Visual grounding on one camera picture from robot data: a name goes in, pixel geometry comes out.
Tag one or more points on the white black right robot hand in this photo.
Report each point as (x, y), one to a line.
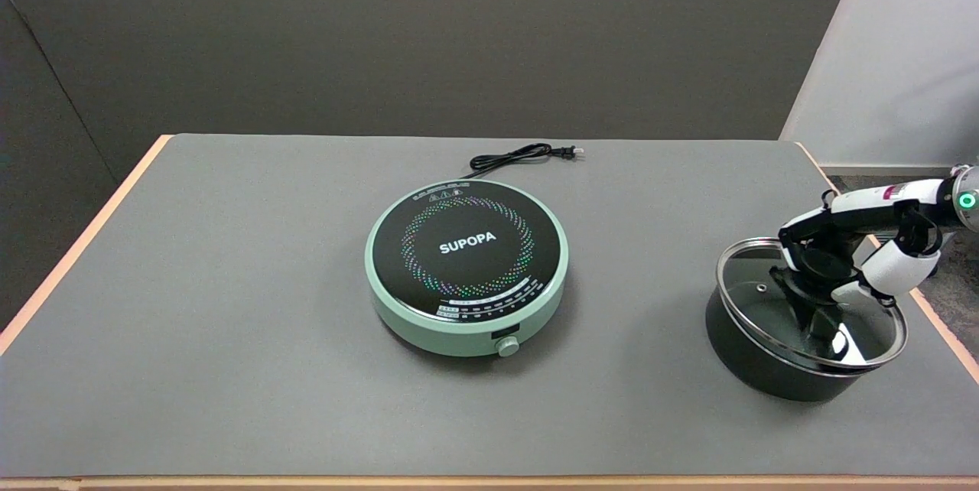
(864, 204)

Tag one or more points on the round glass pot lid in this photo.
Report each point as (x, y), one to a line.
(749, 300)

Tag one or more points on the green round induction cooker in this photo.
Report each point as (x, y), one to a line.
(466, 246)

